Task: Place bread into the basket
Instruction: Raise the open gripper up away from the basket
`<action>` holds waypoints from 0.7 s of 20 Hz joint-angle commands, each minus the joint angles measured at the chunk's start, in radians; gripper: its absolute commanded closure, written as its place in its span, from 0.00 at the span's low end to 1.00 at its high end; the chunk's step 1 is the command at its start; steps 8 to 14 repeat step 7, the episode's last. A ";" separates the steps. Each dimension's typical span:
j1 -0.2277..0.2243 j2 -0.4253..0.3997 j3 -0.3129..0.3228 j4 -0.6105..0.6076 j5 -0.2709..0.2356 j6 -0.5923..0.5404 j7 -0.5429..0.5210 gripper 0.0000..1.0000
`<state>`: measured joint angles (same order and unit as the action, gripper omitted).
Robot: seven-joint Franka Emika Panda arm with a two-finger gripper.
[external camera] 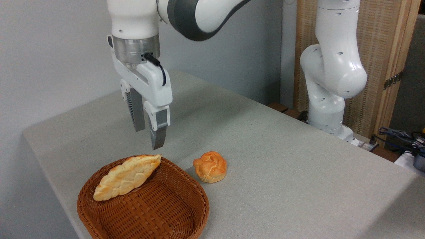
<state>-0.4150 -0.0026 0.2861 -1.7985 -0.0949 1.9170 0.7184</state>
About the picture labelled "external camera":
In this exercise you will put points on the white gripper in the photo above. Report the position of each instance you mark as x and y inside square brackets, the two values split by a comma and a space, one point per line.
[151, 83]

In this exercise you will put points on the long braided bread loaf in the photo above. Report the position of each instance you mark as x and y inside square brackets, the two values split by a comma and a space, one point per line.
[127, 176]

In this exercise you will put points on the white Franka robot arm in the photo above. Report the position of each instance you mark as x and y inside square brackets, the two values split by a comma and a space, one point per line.
[332, 66]

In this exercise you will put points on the round knotted bread roll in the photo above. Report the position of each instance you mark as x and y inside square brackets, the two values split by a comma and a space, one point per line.
[211, 167]

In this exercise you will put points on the brown wicker basket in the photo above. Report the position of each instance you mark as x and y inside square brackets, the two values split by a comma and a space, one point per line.
[159, 209]

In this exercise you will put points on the brown wooden base board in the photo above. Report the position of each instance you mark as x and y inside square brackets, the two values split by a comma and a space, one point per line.
[280, 108]

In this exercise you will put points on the grey tablecloth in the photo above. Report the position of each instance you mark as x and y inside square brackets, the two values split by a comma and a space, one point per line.
[282, 166]

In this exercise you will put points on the wooden woven screen panel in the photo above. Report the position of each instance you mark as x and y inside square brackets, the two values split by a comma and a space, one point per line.
[380, 36]

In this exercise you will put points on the black metal screen hinge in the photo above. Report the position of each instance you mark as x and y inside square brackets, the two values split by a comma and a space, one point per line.
[393, 80]

